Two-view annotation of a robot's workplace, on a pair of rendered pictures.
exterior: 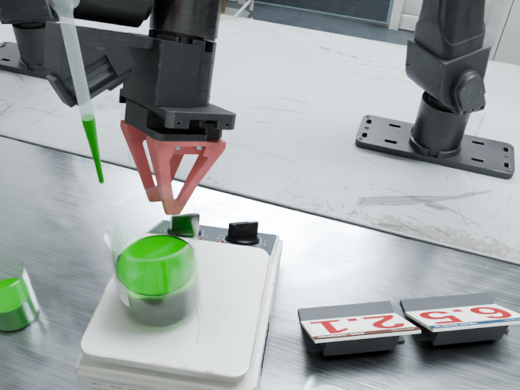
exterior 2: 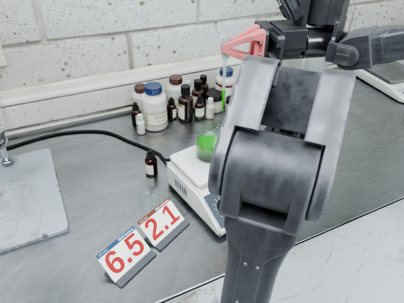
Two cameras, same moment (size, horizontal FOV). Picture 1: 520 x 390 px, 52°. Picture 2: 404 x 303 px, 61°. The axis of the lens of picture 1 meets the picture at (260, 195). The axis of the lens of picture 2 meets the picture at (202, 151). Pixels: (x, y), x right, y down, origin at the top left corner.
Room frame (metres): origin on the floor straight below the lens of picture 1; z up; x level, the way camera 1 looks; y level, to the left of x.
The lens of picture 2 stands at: (0.67, -0.36, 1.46)
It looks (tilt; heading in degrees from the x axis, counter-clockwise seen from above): 37 degrees down; 136
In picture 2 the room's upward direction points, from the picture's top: 2 degrees clockwise
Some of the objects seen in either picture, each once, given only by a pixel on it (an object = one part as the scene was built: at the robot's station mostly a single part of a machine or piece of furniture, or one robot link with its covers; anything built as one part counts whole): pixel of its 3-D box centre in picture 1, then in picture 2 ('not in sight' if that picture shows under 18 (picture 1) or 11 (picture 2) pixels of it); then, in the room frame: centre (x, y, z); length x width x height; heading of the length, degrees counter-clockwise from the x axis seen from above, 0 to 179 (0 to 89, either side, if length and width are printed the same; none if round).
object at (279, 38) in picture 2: not in sight; (282, 44); (0.31, 0.19, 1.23); 0.10 x 0.07 x 0.07; 147
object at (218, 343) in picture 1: (183, 298); (205, 161); (0.25, 0.05, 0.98); 0.12 x 0.12 x 0.01; 83
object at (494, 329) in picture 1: (462, 310); (127, 255); (0.30, -0.19, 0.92); 0.09 x 0.06 x 0.04; 99
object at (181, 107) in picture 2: not in sight; (185, 103); (-0.01, 0.22, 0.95); 0.04 x 0.04 x 0.11
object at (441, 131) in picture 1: (440, 123); not in sight; (0.58, -0.23, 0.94); 0.20 x 0.07 x 0.08; 73
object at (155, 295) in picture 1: (158, 262); (210, 143); (0.25, 0.07, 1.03); 0.07 x 0.06 x 0.08; 175
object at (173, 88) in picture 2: not in sight; (175, 93); (-0.08, 0.24, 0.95); 0.06 x 0.06 x 0.11
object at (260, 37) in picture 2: not in sight; (244, 44); (0.26, 0.14, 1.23); 0.09 x 0.07 x 0.07; 57
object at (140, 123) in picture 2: not in sight; (140, 124); (-0.04, 0.08, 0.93); 0.02 x 0.02 x 0.06
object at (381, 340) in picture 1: (355, 320); (164, 222); (0.28, -0.09, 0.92); 0.09 x 0.06 x 0.04; 99
